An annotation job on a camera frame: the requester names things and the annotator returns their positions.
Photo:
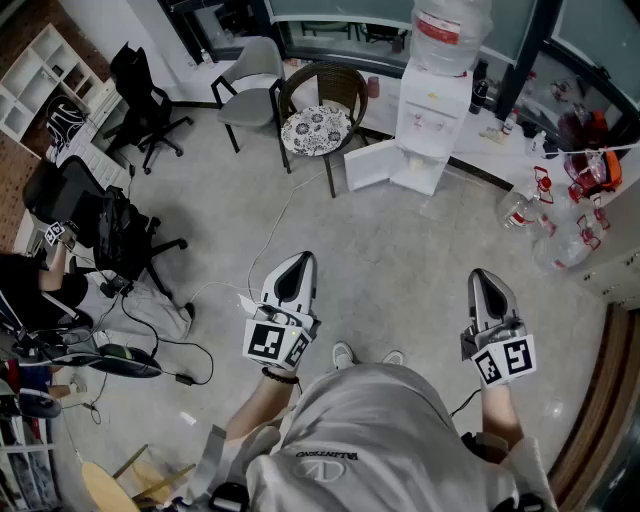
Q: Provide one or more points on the black white backpack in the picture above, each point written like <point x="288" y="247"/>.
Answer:
<point x="65" y="122"/>

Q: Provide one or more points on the wooden stool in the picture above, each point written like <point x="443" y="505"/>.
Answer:
<point x="100" y="490"/>

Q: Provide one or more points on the white cubby shelf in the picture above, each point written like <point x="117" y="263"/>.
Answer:
<point x="25" y="75"/>

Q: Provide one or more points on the gray chair black frame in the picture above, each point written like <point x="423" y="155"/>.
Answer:
<point x="250" y="100"/>

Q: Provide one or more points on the black office chair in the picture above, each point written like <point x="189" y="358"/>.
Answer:
<point x="75" y="195"/>
<point x="137" y="95"/>

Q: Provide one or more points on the pink bottle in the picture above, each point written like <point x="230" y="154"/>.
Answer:
<point x="373" y="87"/>

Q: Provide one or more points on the red orange bag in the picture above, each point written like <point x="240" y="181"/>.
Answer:
<point x="585" y="130"/>

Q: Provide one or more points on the person's left forearm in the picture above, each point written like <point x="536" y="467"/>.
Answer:
<point x="260" y="410"/>

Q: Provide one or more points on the large clear water jug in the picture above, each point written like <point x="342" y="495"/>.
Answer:
<point x="445" y="35"/>

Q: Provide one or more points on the black thermos bottle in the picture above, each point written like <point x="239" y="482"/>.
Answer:
<point x="478" y="90"/>

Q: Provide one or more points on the white drawer tray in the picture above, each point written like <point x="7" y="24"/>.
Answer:
<point x="370" y="167"/>

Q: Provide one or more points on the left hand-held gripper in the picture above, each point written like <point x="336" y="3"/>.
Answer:
<point x="272" y="345"/>

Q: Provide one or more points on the floral seat cushion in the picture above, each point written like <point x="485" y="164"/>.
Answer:
<point x="315" y="131"/>

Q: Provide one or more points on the person's left shoe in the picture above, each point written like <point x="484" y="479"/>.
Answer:
<point x="343" y="356"/>

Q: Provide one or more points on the person's right shoe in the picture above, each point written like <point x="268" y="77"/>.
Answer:
<point x="394" y="358"/>

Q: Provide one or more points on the person's shoe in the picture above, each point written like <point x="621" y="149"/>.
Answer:
<point x="394" y="358"/>
<point x="343" y="356"/>

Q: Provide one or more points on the small white bottle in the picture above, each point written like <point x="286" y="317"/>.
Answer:
<point x="510" y="122"/>

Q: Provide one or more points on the person's white t-shirt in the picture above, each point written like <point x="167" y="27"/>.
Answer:
<point x="375" y="425"/>

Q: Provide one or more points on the wooden door frame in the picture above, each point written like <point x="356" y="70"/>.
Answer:
<point x="595" y="400"/>

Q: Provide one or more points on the white water dispenser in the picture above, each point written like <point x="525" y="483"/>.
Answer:
<point x="430" y="100"/>

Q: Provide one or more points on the brown wicker chair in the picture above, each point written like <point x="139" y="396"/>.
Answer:
<point x="345" y="85"/>

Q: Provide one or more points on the person's right forearm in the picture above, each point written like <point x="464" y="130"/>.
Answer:
<point x="500" y="415"/>

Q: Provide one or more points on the cream cup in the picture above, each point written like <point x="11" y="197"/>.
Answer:
<point x="415" y="164"/>

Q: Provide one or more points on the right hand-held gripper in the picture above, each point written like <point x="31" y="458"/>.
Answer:
<point x="505" y="362"/>

